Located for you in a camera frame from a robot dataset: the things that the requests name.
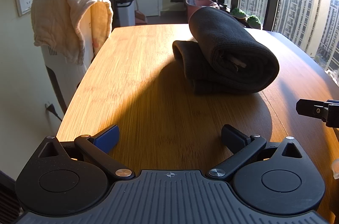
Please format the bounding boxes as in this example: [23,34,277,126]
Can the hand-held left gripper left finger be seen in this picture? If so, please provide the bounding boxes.
[37,124,135,180]

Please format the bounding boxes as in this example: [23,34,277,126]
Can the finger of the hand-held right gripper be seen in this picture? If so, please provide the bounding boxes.
[296,98,339,128]

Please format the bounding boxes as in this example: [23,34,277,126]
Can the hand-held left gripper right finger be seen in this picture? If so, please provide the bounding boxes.
[207,124,306,182]

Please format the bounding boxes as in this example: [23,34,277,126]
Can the dark grey garment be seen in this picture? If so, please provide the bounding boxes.
[172,7,280,95]

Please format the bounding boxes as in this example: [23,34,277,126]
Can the white appliance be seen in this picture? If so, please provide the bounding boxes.
[40,3,110,114]

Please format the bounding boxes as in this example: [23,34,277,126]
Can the green slipper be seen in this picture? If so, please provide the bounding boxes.
[230,8,247,19]
[246,15,262,30]

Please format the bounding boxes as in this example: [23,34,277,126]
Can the apartment buildings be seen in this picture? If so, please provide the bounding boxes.
[218,0,339,71]

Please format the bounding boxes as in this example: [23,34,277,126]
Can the white trash bin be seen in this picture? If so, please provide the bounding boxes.
[116,0,136,27]

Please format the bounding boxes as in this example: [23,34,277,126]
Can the pink bucket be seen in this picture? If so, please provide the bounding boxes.
[185,0,220,23]

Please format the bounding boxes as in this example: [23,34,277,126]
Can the cream towel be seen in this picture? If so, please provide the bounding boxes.
[30,0,114,65]

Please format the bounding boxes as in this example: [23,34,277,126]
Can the black plug with cable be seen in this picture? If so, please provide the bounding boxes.
[44,103,63,122]

